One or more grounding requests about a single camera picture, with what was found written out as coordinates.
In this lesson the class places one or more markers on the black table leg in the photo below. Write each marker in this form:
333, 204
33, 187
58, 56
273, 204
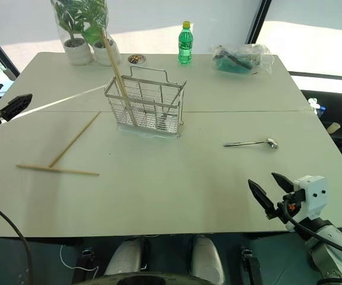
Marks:
251, 264
85, 264

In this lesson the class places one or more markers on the wooden chopstick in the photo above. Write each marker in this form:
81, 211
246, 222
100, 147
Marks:
76, 139
113, 60
58, 170

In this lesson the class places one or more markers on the clear plastic bag with items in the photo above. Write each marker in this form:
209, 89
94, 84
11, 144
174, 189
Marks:
239, 60

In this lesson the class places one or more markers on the potted plant in white pot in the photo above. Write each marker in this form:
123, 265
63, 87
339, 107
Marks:
76, 50
105, 53

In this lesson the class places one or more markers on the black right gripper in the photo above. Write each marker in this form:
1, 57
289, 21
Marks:
291, 205

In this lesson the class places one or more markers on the metal spoon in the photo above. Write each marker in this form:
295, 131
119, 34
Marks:
248, 143

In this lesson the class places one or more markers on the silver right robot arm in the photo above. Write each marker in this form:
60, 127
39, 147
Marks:
331, 246

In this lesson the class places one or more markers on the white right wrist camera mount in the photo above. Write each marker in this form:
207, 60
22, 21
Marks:
315, 196

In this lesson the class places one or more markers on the dark rounded robot torso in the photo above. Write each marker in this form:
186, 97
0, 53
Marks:
147, 279

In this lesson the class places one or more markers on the cream cylinder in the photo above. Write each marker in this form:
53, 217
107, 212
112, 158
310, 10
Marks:
333, 127

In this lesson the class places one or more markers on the white robot foot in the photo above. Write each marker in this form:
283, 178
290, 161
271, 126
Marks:
125, 256
206, 258

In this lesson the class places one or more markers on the green plastic bottle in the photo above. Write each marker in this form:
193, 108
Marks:
185, 44

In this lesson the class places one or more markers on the dark metal utensil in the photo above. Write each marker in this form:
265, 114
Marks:
172, 101

